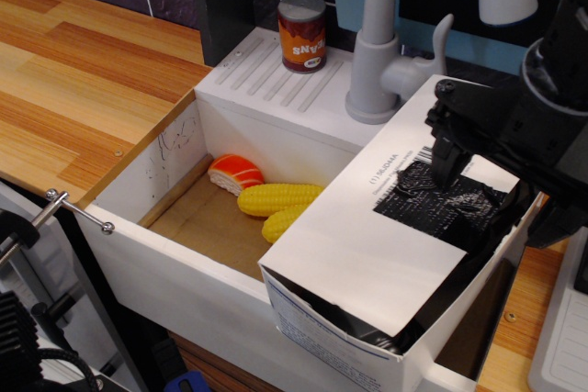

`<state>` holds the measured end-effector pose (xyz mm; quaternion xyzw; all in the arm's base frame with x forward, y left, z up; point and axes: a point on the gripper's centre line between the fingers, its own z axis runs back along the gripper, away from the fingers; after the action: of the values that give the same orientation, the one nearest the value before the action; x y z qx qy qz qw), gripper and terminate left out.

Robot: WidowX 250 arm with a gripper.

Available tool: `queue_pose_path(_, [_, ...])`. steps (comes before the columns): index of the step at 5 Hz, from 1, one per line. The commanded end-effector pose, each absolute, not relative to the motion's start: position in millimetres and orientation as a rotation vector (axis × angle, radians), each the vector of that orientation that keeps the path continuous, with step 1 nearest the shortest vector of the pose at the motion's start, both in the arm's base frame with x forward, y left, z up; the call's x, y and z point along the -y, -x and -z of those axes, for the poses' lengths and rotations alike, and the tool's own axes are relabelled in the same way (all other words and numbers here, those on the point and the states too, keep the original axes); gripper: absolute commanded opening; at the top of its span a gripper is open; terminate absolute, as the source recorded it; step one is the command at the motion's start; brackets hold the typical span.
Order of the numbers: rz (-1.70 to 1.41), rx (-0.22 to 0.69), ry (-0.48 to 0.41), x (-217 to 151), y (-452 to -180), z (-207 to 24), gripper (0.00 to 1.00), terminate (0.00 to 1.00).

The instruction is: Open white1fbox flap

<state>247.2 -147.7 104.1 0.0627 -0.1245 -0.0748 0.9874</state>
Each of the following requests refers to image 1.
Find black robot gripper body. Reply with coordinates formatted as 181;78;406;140
426;79;587;190

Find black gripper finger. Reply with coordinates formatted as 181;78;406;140
432;131;471;189

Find white cardboard box with flap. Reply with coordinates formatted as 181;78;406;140
259;80;535;391

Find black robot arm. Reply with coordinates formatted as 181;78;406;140
426;0;587;248

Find grey toy faucet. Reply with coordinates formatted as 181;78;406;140
345;0;454;125

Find yellow toy corn lower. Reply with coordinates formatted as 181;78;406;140
262;205;309;243

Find yellow toy corn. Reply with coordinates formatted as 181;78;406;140
237;184;323;217
262;205;309;243

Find yellow toy corn upper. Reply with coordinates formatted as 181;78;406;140
237;184;323;217

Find brown beans can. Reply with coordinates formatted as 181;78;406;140
277;0;326;73

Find orange salmon sushi toy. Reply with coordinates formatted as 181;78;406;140
208;153;266;196

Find white appliance at right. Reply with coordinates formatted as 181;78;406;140
527;228;587;391

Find metal clamp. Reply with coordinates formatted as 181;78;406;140
1;188;115;267

